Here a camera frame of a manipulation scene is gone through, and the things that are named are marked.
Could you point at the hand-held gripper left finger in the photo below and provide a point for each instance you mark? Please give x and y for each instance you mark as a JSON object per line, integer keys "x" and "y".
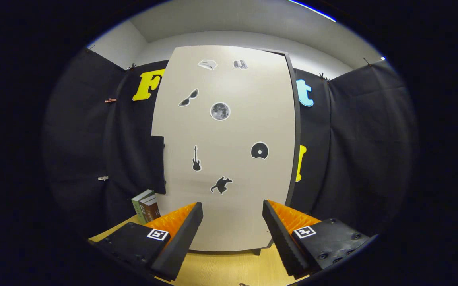
{"x": 181, "y": 242}

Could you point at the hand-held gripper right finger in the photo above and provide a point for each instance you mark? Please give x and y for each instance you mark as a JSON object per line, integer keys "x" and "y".
{"x": 282, "y": 242}

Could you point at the green book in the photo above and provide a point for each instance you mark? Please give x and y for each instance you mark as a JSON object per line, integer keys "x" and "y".
{"x": 136, "y": 208}

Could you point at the black backdrop cloth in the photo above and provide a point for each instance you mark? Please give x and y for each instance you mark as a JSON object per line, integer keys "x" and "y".
{"x": 364, "y": 151}

